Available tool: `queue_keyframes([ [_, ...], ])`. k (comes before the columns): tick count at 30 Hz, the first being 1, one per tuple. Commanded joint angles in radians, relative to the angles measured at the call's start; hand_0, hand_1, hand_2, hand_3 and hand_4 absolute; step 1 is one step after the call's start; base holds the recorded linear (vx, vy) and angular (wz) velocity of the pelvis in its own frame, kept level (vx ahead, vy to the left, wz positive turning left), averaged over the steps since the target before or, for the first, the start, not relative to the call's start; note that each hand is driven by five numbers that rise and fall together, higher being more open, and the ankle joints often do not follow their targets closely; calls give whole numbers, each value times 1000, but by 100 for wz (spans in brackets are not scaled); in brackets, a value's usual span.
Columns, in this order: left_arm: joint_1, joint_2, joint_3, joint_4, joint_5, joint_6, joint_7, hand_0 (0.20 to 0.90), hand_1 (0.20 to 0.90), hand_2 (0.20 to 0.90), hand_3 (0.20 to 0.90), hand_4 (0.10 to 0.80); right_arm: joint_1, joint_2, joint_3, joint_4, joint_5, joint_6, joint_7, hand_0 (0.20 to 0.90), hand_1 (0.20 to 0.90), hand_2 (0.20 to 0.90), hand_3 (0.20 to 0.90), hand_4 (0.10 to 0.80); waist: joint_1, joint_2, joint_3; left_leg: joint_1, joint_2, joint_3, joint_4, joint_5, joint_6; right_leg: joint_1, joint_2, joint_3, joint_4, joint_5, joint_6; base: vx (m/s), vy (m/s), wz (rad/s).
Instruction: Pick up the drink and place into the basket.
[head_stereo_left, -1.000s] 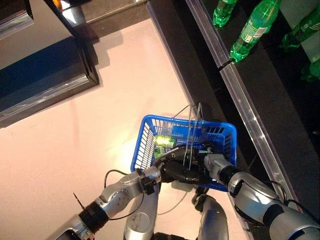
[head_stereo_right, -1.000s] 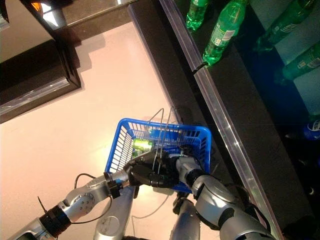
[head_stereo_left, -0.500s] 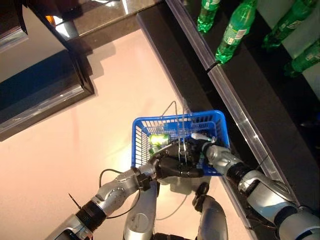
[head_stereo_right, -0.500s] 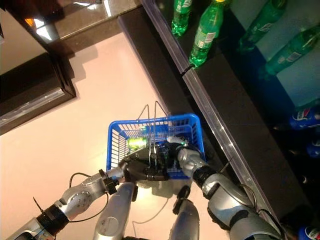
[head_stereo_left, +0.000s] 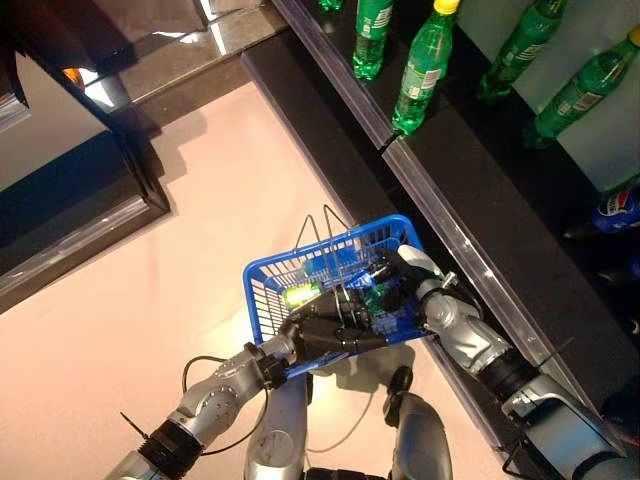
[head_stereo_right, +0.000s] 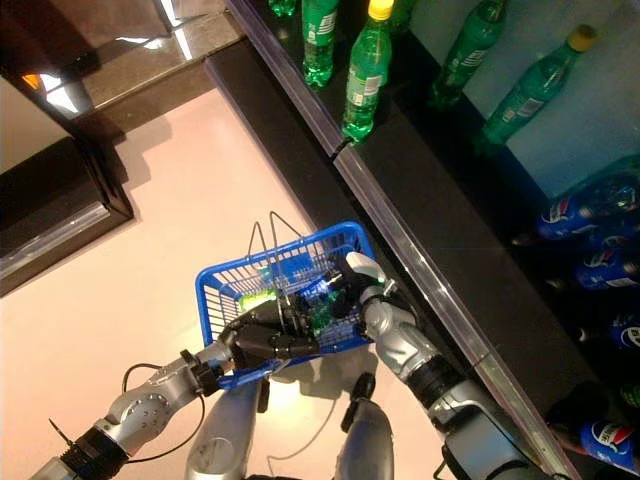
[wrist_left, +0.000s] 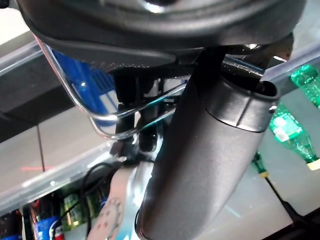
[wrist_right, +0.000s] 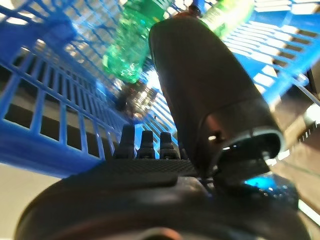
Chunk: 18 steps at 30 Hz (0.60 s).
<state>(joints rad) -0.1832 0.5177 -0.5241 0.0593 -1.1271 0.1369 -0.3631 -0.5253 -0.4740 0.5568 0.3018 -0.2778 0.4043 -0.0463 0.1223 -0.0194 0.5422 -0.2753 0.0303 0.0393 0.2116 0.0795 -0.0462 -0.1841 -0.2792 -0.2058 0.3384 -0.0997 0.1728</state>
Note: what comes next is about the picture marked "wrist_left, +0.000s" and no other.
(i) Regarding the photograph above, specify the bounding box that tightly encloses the chrome wire basket handle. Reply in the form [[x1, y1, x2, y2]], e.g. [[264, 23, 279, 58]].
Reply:
[[34, 37, 191, 120], [88, 109, 181, 141]]

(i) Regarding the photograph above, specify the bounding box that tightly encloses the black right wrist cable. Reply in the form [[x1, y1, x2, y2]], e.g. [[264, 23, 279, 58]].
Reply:
[[81, 161, 121, 240]]

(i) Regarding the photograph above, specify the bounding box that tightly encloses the green plastic soda bottle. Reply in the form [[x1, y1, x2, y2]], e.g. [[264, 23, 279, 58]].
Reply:
[[60, 192, 101, 232]]

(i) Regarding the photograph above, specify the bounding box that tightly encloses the green Sprite bottle yellow cap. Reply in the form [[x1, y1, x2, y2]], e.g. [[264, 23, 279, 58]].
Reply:
[[251, 152, 271, 179], [268, 102, 320, 171], [291, 64, 320, 111]]

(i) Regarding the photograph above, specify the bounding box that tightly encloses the Pepsi cola bottle blue label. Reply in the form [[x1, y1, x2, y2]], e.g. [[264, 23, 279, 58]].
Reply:
[[0, 209, 25, 240], [33, 199, 65, 240]]

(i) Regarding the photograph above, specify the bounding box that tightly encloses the black shelf base plinth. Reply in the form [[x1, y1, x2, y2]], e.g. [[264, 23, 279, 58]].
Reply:
[[0, 39, 83, 145]]

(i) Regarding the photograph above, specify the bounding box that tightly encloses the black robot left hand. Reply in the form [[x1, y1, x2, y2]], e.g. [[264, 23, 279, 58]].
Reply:
[[14, 0, 308, 240]]

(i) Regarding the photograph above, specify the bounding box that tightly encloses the blue plastic shopping basket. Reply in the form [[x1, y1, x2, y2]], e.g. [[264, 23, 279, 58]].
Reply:
[[51, 48, 120, 127]]

